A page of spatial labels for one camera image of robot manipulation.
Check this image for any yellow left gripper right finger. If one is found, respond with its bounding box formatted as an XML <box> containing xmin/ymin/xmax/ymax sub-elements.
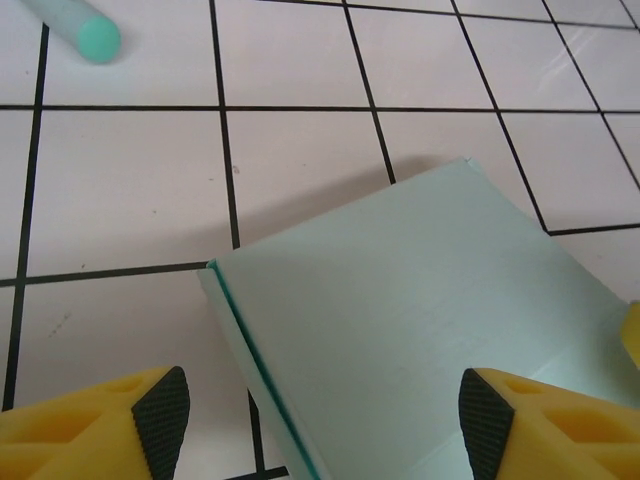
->
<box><xmin>458</xmin><ymin>367</ymin><xmax>640</xmax><ymax>480</ymax></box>

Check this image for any light blue paper box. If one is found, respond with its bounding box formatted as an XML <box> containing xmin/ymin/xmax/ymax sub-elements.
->
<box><xmin>196</xmin><ymin>156</ymin><xmax>640</xmax><ymax>480</ymax></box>

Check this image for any light blue toy trowel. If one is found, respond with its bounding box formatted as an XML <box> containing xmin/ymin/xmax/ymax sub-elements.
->
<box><xmin>19</xmin><ymin>0</ymin><xmax>123</xmax><ymax>66</ymax></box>

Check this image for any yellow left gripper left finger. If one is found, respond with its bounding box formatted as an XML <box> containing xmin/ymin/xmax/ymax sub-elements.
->
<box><xmin>0</xmin><ymin>365</ymin><xmax>192</xmax><ymax>480</ymax></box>

